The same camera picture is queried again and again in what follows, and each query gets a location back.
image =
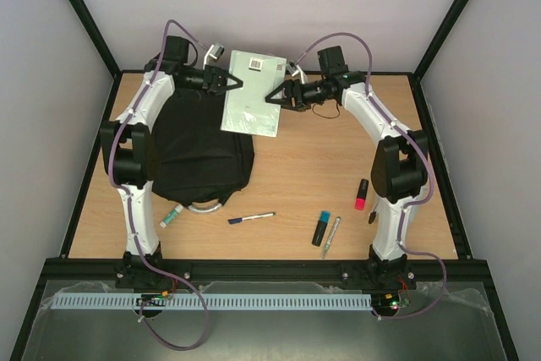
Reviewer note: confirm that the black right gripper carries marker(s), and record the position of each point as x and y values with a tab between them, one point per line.
295	95

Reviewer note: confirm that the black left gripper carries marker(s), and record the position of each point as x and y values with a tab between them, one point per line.
215	78

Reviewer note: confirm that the grey notebook with barcode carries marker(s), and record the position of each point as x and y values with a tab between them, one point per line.
245	110

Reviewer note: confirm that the black student bag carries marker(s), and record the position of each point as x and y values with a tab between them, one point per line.
198	161

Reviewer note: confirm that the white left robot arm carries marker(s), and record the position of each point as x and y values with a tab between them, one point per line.
128	149

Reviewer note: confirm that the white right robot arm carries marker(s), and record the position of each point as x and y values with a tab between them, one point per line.
400	168

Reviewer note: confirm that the blue highlighter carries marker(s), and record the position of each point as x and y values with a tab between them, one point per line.
320	228

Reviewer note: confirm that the pink highlighter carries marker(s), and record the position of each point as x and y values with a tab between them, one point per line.
361	196

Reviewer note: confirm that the blue whiteboard pen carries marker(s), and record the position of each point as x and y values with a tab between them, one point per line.
238	220

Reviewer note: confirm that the silver marker pen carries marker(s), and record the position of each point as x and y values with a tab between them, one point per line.
331	236

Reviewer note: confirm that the green glue stick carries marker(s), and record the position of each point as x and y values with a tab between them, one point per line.
171	215

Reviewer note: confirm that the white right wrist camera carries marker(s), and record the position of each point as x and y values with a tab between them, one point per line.
295	70

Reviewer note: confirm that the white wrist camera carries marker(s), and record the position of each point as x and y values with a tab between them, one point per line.
295	70
213	53

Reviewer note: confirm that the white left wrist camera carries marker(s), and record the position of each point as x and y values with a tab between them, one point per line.
213	53

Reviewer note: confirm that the grey drawstring pouch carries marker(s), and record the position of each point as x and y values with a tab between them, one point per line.
372	215

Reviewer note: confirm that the black left frame post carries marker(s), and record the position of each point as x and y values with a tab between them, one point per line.
92	30

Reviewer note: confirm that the black frame post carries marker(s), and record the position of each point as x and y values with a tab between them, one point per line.
92	30
438	40

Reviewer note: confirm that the light blue cable duct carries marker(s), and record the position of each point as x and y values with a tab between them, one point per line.
213	301

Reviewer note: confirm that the black right frame post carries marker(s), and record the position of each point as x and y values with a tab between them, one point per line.
438	40

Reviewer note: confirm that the black front mounting rail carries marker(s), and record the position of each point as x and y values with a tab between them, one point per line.
349	274

